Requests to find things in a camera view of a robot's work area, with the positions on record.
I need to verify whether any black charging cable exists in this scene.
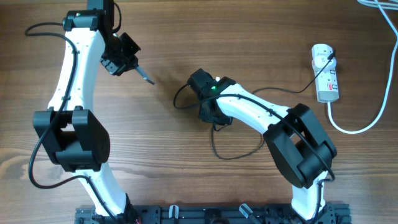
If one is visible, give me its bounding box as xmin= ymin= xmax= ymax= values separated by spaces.
xmin=210 ymin=50 xmax=336 ymax=161

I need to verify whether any white power strip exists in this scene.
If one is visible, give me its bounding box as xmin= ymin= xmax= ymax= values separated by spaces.
xmin=312 ymin=44 xmax=340 ymax=103

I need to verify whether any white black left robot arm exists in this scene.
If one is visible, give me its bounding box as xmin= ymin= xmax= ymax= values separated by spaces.
xmin=33 ymin=0 xmax=148 ymax=223

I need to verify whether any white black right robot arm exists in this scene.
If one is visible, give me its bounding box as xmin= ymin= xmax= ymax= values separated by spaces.
xmin=186 ymin=68 xmax=337 ymax=223

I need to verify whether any white power strip cord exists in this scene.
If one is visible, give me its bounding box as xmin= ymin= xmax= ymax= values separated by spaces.
xmin=326 ymin=0 xmax=398 ymax=135

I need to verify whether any white cables top right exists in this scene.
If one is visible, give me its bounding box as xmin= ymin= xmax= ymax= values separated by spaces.
xmin=356 ymin=0 xmax=398 ymax=11

